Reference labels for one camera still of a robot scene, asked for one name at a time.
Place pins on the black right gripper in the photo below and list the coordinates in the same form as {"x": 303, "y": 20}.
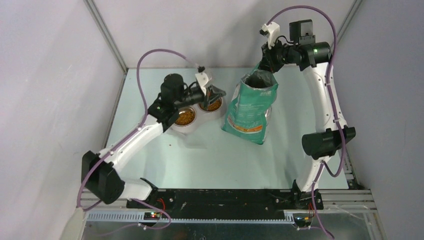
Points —
{"x": 268, "y": 61}

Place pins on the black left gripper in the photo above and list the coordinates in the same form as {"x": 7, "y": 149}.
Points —
{"x": 212, "y": 94}

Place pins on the teal pet food bag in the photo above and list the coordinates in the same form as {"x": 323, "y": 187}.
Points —
{"x": 249, "y": 111}

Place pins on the clear plastic scoop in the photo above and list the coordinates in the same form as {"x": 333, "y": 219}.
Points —
{"x": 186, "y": 138}

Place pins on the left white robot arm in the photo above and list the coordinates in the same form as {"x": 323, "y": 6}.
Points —
{"x": 100, "y": 172}

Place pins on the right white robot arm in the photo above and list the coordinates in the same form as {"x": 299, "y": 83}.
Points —
{"x": 332, "y": 132}

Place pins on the brown kibble in right bowl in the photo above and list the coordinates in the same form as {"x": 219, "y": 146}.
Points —
{"x": 214, "y": 106}

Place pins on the brown kibble in bowl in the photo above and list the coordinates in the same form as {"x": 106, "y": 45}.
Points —
{"x": 214, "y": 106}
{"x": 185, "y": 118}

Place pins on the right steel bowl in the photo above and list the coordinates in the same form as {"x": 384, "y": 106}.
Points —
{"x": 213, "y": 106}

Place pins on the steel bowl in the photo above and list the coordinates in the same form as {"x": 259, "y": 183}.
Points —
{"x": 188, "y": 108}
{"x": 213, "y": 106}

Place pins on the grey double bowl stand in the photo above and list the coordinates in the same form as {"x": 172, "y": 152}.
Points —
{"x": 214, "y": 112}

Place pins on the left steel bowl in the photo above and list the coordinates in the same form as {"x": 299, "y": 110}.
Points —
{"x": 188, "y": 108}

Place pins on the brown kibble in left bowl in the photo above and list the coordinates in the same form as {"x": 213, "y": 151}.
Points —
{"x": 185, "y": 118}

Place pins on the left controller board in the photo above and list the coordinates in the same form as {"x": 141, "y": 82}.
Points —
{"x": 152, "y": 216}

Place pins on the controller board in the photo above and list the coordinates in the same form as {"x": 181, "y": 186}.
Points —
{"x": 302, "y": 223}
{"x": 152, "y": 216}

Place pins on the right controller board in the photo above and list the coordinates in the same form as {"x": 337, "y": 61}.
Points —
{"x": 302, "y": 223}

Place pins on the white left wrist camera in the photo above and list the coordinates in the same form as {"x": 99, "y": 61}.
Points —
{"x": 203, "y": 78}

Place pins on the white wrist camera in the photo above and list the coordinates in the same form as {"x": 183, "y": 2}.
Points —
{"x": 203, "y": 78}
{"x": 272, "y": 32}

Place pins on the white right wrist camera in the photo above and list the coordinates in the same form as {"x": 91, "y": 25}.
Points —
{"x": 272, "y": 32}

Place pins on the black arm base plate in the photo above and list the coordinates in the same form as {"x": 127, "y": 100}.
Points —
{"x": 232, "y": 204}

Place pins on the aluminium frame rail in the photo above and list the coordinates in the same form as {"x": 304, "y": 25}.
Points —
{"x": 344, "y": 201}

